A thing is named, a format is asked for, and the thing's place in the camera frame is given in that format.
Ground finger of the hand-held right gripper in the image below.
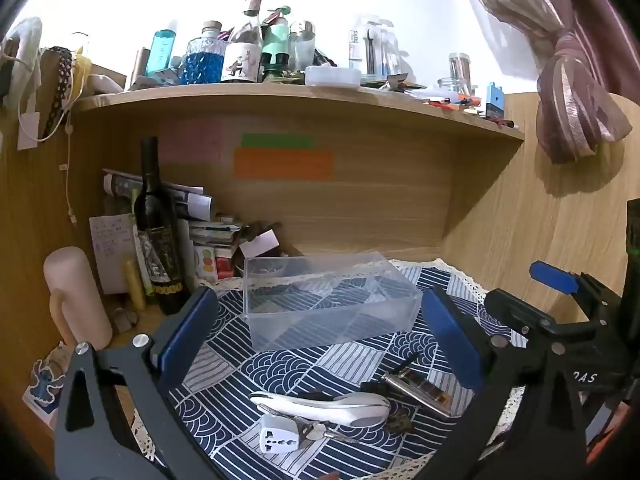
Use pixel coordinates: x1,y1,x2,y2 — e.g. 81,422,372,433
529,261,625,322
484,287,603,356

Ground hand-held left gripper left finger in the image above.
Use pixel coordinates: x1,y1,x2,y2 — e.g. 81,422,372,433
52,286,223,480

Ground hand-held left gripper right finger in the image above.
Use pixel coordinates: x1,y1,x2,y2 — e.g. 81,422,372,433
421,287,601,480

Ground silver black lighter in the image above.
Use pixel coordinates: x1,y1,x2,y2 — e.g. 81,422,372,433
361,352,453,418

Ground clear plastic storage box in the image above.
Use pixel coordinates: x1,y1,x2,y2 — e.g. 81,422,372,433
242,251,425,352

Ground white plug adapter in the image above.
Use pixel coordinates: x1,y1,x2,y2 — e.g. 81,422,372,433
258,412,301,455

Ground white silver bottle opener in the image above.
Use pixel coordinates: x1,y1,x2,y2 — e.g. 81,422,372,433
249,391,392,428

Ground yellow tube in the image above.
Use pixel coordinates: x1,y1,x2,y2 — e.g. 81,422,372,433
122,257,148,311

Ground stack of small boxes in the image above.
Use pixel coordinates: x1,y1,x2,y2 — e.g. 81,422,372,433
187,215,246,282

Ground dark wine bottle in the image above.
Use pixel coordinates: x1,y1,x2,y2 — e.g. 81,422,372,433
134,136,191,316

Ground dark key bunch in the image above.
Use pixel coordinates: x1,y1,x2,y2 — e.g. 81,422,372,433
382,410,416,434

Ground white card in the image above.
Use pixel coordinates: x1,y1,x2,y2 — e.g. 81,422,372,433
239,229,281,260

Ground white handwritten note paper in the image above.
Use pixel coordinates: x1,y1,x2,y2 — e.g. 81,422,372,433
89,214,138,295

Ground blue patterned lace-edged cloth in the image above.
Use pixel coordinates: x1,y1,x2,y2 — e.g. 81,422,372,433
132,258,531,480

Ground pink mug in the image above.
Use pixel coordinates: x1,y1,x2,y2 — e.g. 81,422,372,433
43,246,113,351

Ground rolled magazine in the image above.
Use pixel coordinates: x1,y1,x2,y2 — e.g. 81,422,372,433
102,169,213,221

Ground blue cartoon sticker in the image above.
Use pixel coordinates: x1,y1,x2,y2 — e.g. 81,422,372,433
22,357,68,416

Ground blue block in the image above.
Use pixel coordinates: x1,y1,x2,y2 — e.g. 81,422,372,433
482,82,506,118

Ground pink sticky note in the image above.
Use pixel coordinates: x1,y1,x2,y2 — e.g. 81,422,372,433
159,120,224,162

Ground orange sticky note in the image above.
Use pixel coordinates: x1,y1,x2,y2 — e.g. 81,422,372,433
234,149,335,181

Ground orange pens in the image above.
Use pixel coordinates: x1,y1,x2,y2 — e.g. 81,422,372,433
427,95,483,111

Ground mauve striped curtain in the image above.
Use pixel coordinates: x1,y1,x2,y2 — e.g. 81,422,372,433
450,0,640,163

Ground green sticky note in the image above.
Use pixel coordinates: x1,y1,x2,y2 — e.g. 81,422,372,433
241,133,317,150

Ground glass jar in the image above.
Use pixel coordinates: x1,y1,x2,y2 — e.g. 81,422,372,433
447,52,473,96

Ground white paper tag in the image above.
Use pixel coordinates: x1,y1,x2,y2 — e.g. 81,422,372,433
17,112,41,151

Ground wooden shelf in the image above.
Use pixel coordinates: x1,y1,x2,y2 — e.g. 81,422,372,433
72,82,526,143

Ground blue textured glass bottle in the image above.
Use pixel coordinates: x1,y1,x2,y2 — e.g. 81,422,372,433
180,21,226,86

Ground brown cylinder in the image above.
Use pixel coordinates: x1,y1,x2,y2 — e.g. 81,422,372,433
131,47,151,86

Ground black lace ribbon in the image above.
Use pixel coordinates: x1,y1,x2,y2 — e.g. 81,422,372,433
40,46,73,141

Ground clear labelled corked bottle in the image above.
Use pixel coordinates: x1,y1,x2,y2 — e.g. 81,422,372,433
220,0,264,83

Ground tall blue liquid bottle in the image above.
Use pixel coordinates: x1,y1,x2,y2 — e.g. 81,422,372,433
145,27,178,76

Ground white round box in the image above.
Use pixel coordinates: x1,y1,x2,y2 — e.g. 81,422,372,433
304,65,362,88

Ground clear tool package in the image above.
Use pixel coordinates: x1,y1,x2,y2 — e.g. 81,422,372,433
347,15,401,81

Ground mint green bottle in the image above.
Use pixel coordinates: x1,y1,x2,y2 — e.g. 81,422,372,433
261,7,292,81

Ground clear glass bottle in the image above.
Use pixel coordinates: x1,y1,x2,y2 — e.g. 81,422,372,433
289,20,317,71

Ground white cloth bag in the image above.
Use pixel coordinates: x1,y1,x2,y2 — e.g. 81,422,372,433
0,17,43,111

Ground white cable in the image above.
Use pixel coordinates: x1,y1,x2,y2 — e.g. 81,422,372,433
17,50,77,224

